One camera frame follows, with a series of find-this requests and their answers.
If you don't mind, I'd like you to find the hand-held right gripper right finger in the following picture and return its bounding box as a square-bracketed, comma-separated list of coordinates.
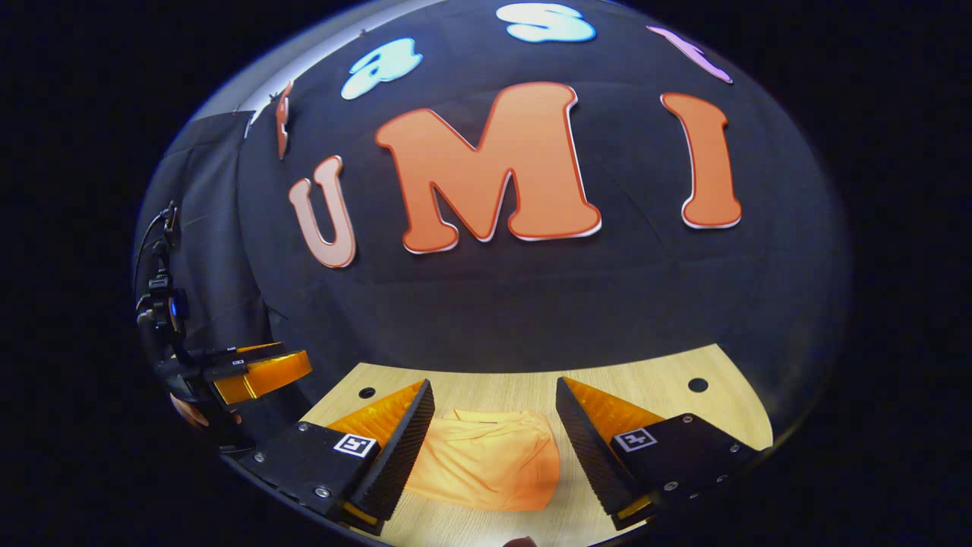
[554, 376, 764, 531]

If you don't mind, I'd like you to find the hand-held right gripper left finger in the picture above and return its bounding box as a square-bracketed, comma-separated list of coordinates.
[220, 378, 437, 536]

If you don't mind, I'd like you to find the orange T-shirt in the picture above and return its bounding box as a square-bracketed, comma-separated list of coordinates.
[402, 408, 563, 514]

